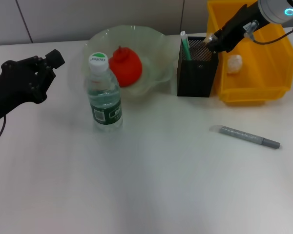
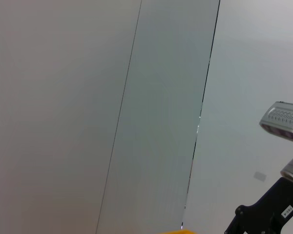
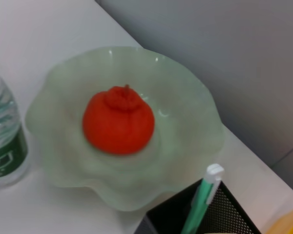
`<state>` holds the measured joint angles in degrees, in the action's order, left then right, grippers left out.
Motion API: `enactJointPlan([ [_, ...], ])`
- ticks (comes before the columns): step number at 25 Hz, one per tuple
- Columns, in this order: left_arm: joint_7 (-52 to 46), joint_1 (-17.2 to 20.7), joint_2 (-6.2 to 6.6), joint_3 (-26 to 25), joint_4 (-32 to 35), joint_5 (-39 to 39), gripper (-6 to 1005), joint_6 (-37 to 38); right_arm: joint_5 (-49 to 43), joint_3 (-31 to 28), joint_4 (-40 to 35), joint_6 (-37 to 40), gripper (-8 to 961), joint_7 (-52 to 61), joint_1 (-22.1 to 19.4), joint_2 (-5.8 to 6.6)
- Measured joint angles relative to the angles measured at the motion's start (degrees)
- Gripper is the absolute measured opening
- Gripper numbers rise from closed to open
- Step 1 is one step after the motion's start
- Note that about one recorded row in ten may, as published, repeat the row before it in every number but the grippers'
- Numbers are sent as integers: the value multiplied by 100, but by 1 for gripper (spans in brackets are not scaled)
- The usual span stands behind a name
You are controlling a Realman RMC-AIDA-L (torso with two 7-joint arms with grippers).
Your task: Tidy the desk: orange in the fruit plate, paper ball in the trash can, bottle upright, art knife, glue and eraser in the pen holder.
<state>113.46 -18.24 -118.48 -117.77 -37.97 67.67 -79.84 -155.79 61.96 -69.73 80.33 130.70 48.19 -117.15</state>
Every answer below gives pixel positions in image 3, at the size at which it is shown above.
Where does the orange fruit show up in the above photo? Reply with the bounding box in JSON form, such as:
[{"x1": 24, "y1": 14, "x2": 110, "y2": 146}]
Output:
[{"x1": 82, "y1": 83, "x2": 156, "y2": 156}]

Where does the mint green pen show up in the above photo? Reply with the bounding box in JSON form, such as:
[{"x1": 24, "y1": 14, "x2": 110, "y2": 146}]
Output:
[{"x1": 180, "y1": 163, "x2": 226, "y2": 234}]

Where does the clear green-label water bottle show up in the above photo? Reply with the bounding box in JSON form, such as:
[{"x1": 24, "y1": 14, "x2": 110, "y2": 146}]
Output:
[{"x1": 0, "y1": 69, "x2": 30, "y2": 189}]

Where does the pale green glass fruit plate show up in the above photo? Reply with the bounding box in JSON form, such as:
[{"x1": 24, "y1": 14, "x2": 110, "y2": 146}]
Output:
[{"x1": 24, "y1": 46, "x2": 227, "y2": 213}]

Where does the black mesh pen holder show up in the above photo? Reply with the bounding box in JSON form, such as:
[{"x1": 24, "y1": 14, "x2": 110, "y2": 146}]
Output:
[{"x1": 132, "y1": 178, "x2": 263, "y2": 234}]

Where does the yellow plastic storage bin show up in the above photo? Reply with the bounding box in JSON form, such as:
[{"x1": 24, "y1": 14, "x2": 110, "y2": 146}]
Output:
[{"x1": 263, "y1": 204, "x2": 293, "y2": 234}]

